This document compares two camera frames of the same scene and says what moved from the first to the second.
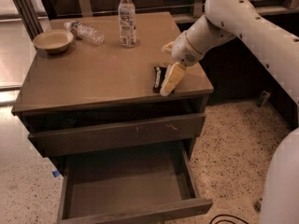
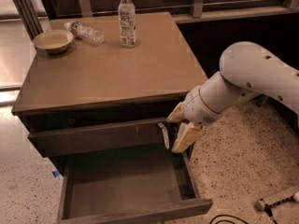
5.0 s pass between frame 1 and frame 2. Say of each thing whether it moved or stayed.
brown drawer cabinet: stayed
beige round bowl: stayed
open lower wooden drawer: stayed
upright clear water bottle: stayed
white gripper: moved
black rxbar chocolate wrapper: moved
